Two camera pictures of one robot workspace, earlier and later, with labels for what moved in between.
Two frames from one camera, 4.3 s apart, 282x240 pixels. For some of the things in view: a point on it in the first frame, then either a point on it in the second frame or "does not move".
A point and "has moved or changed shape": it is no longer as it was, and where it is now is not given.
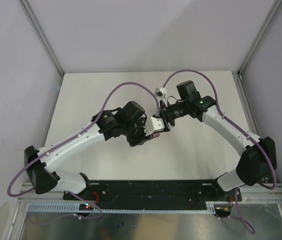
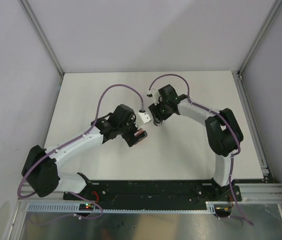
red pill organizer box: (155, 134) has moved or changed shape
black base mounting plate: (189, 194) does not move
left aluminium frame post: (29, 13) does not move
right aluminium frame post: (268, 19) does not move
